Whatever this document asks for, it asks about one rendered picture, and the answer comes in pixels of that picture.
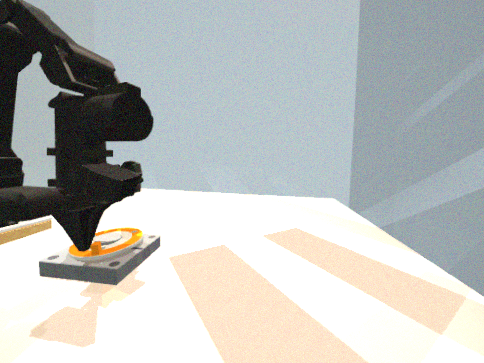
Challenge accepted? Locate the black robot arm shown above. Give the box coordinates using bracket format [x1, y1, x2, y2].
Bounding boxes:
[0, 0, 153, 203]

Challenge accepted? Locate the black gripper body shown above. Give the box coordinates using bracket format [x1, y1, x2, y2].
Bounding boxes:
[0, 140, 113, 223]

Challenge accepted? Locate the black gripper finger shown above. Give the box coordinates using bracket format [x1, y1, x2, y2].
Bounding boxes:
[51, 206, 97, 253]
[87, 201, 116, 250]

